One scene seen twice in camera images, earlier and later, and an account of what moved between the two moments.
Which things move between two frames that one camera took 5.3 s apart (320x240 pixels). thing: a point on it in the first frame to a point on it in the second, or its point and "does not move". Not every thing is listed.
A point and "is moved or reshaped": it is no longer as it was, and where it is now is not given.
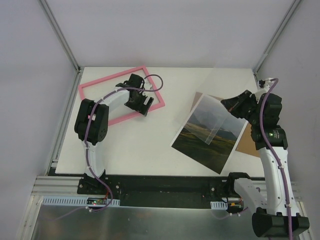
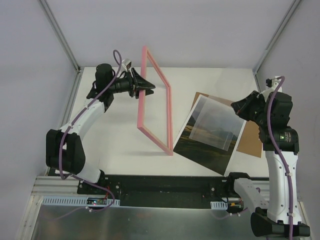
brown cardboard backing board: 247,144 does not move
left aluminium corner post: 60,36 does not move
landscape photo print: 210,134 does not move
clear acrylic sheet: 207,119 is moved or reshaped
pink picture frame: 135,115 to 154,137
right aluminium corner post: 290,12 does not move
